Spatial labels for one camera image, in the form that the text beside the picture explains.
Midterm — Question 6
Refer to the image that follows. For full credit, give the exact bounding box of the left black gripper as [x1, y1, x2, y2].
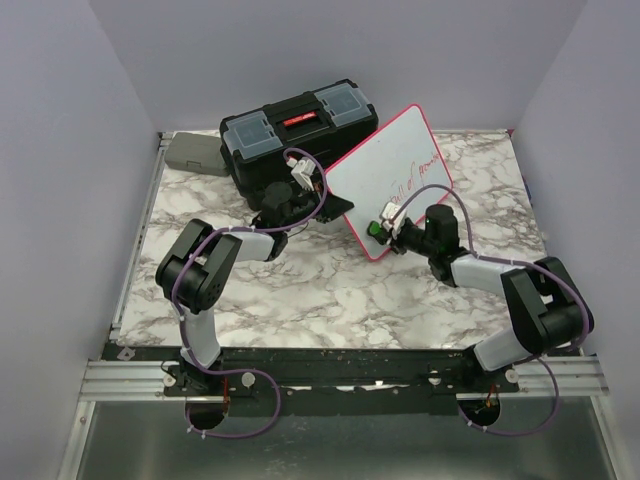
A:
[282, 181, 355, 233]

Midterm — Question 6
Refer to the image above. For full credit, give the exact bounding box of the green black whiteboard eraser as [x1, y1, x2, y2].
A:
[367, 221, 386, 244]

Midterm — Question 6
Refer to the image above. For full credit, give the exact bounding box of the pink framed whiteboard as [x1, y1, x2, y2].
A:
[326, 104, 453, 261]

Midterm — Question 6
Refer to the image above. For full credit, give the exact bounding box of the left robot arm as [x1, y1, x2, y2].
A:
[155, 182, 354, 395]

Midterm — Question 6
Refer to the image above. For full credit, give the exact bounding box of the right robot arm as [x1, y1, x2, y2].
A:
[367, 203, 594, 392]

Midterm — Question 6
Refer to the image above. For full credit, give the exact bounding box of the black plastic toolbox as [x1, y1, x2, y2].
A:
[219, 79, 378, 211]

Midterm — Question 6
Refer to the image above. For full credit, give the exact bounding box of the grey plastic case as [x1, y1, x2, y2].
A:
[164, 132, 229, 177]

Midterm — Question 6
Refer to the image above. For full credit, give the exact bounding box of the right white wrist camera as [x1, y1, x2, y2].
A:
[380, 202, 406, 238]

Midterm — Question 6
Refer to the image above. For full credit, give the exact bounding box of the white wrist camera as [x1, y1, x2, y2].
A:
[285, 156, 316, 191]
[380, 202, 406, 238]

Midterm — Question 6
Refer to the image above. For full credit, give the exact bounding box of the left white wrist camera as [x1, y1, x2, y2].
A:
[285, 156, 316, 191]

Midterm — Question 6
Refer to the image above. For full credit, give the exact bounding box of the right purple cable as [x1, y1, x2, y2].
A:
[389, 184, 591, 437]

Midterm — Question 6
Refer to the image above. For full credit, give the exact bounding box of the purple cable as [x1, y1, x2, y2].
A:
[389, 184, 591, 437]
[170, 148, 329, 441]

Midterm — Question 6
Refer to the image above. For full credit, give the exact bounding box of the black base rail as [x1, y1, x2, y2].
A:
[102, 344, 544, 419]

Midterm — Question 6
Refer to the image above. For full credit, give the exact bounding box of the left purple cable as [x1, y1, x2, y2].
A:
[170, 148, 329, 441]

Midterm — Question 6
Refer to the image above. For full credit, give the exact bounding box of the aluminium frame rail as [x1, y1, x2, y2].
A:
[57, 132, 173, 479]

